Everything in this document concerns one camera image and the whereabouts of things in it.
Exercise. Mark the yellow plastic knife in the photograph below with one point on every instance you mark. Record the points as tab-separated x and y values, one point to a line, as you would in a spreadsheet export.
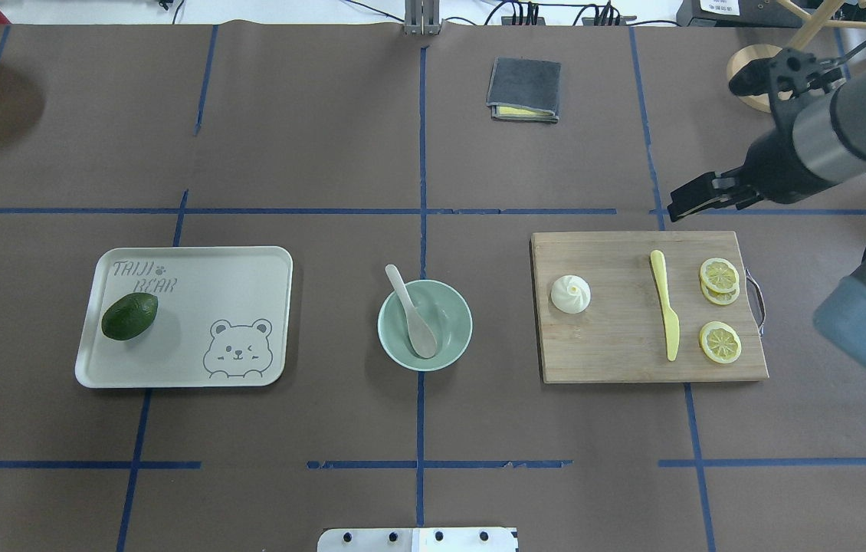
671	321

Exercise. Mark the bottom stacked lemon slice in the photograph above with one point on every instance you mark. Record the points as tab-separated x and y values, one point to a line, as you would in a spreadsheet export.
725	298

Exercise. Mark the stacked lemon slice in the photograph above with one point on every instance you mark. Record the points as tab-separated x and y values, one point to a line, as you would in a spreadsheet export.
725	298
719	276

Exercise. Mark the white steamed bun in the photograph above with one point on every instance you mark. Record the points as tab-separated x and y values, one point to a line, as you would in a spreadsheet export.
571	294

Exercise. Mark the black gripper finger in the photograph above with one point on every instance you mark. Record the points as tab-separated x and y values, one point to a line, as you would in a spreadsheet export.
709	189
688	205

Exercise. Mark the beige plastic spoon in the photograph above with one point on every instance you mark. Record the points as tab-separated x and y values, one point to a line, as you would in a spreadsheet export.
423	341

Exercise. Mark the beige bear tray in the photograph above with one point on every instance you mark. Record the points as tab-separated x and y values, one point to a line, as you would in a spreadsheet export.
222	318

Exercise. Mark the light green bowl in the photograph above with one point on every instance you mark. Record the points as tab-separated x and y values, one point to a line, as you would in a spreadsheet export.
443	309

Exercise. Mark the top stacked lemon slice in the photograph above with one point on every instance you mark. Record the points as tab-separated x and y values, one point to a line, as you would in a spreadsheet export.
719	276

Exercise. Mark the upper single lemon slice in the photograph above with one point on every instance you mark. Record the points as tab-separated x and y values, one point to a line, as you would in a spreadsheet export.
720	343

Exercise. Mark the green avocado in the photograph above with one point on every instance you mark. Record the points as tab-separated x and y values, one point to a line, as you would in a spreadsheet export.
130	316

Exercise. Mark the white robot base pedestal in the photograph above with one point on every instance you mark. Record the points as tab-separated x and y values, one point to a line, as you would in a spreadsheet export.
419	539

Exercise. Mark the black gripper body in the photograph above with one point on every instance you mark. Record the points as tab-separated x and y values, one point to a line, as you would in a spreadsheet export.
775	167

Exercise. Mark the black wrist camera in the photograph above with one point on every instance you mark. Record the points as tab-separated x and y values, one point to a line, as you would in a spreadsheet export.
797	80

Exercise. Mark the wooden mug tree stand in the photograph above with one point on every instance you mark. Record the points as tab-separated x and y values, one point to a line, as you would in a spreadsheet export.
746	70

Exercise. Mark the bamboo cutting board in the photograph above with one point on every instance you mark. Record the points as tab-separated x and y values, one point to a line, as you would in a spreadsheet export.
620	337

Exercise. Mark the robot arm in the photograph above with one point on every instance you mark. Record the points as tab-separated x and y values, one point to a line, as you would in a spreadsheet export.
818	142

